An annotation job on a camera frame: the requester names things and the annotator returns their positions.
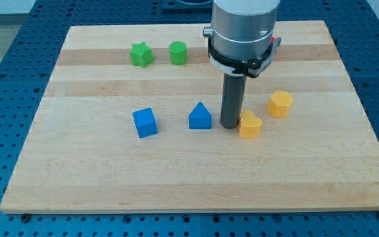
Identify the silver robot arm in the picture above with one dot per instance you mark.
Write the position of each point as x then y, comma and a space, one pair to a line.
242, 29

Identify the blue triangle block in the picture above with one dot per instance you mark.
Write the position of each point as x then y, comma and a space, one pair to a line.
200, 117

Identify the blue cube block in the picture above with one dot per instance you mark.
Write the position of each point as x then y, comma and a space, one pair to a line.
145, 122

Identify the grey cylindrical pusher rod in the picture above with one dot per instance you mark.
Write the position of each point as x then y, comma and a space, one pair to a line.
232, 99

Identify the wooden board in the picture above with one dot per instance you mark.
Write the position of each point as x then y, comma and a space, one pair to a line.
82, 153

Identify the yellow heart block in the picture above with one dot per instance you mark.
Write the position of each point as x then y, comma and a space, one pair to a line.
250, 125

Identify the green cylinder block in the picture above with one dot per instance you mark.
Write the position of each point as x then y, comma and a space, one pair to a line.
178, 53

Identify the green star block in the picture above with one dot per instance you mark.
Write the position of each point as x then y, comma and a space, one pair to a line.
141, 54

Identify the yellow hexagon block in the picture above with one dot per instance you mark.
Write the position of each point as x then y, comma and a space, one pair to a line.
279, 104

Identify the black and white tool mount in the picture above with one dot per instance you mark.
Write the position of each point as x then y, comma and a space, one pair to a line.
251, 68

